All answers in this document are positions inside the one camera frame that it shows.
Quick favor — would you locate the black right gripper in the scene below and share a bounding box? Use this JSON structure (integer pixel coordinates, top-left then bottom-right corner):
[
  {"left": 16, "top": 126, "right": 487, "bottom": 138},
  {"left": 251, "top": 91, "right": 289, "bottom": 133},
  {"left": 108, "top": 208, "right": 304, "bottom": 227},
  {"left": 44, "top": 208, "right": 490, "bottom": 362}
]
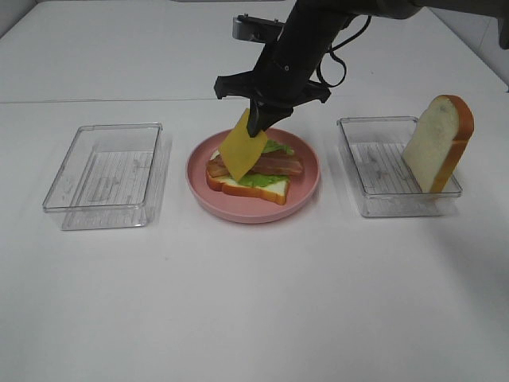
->
[{"left": 214, "top": 41, "right": 331, "bottom": 138}]

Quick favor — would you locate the yellow cheese slice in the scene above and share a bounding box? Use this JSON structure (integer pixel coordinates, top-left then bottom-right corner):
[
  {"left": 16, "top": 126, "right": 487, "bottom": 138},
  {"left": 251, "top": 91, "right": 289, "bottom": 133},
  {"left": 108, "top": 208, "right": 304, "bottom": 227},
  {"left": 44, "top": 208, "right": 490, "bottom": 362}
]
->
[{"left": 219, "top": 108, "right": 268, "bottom": 181}]

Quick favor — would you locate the bacon strip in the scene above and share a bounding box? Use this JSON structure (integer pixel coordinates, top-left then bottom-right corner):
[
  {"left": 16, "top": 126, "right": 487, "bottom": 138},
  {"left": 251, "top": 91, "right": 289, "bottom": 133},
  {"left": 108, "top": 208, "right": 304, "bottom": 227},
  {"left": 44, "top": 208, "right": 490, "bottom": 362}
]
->
[
  {"left": 206, "top": 154, "right": 230, "bottom": 177},
  {"left": 251, "top": 155, "right": 304, "bottom": 176}
]

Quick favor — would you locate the green lettuce leaf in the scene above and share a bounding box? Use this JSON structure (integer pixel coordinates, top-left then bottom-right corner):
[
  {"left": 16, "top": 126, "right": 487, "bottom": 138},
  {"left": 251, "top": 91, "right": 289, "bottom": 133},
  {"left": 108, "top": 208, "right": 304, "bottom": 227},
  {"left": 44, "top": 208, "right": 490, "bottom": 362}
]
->
[{"left": 239, "top": 139, "right": 294, "bottom": 187}]

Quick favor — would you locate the bread slice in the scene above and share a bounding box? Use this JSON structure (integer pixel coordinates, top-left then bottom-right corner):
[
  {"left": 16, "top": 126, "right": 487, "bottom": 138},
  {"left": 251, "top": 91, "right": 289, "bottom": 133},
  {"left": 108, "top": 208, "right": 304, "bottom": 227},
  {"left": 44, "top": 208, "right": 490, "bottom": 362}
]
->
[
  {"left": 206, "top": 150, "right": 290, "bottom": 205},
  {"left": 402, "top": 95, "right": 474, "bottom": 193}
]

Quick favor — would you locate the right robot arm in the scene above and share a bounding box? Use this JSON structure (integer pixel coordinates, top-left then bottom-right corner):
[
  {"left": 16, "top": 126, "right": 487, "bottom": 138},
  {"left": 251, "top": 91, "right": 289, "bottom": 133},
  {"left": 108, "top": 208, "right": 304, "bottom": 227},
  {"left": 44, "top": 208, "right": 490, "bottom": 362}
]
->
[{"left": 214, "top": 0, "right": 508, "bottom": 138}]

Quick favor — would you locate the pink round plate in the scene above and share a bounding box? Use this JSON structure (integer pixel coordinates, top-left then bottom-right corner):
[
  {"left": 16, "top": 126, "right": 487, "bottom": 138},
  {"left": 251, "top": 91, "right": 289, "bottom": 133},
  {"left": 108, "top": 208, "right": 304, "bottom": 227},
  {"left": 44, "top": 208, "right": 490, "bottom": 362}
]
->
[{"left": 186, "top": 128, "right": 321, "bottom": 224}]

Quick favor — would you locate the right clear plastic tray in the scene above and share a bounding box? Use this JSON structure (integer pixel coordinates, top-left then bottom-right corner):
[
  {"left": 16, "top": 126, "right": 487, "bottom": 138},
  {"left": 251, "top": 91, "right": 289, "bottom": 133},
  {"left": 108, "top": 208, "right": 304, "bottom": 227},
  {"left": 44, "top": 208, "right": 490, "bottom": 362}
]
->
[{"left": 337, "top": 116, "right": 462, "bottom": 218}]

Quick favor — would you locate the clear plastic tray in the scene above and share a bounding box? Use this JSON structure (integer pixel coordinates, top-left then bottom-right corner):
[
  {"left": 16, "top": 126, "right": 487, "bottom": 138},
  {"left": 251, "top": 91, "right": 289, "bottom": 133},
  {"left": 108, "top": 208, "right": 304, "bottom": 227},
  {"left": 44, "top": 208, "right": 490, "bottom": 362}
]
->
[
  {"left": 337, "top": 116, "right": 462, "bottom": 218},
  {"left": 42, "top": 123, "right": 171, "bottom": 231}
]

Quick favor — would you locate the left clear plastic tray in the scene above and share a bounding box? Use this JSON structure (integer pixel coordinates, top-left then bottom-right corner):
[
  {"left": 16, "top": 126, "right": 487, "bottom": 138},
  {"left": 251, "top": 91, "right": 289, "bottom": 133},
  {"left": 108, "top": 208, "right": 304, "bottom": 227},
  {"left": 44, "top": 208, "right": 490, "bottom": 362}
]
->
[{"left": 42, "top": 123, "right": 171, "bottom": 231}]

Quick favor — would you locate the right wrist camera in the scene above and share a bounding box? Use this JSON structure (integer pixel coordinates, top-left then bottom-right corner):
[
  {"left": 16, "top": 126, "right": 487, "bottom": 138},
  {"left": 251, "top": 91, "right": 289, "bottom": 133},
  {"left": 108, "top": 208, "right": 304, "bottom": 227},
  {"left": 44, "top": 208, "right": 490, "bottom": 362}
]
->
[{"left": 232, "top": 14, "right": 284, "bottom": 44}]

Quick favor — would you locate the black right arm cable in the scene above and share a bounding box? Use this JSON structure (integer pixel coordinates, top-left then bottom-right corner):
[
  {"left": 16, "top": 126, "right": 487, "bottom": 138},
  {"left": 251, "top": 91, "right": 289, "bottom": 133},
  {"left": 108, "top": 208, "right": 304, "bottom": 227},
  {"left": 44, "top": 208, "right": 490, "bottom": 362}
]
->
[{"left": 313, "top": 14, "right": 373, "bottom": 88}]

